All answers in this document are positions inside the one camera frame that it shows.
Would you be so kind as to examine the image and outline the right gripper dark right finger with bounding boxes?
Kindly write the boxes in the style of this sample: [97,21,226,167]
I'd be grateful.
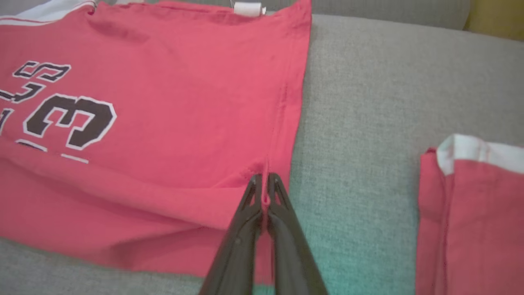
[266,173,329,295]

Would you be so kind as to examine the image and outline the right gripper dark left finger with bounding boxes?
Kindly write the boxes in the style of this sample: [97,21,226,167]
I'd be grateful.
[199,173,264,295]

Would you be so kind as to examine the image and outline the red basketball jersey number 23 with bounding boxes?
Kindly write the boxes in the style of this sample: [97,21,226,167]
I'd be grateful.
[0,0,312,285]

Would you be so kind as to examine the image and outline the red shorts with white stripe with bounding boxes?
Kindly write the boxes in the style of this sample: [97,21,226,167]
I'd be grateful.
[416,134,524,295]

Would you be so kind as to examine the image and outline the yellow cushion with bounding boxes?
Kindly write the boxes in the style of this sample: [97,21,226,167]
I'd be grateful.
[463,0,524,41]

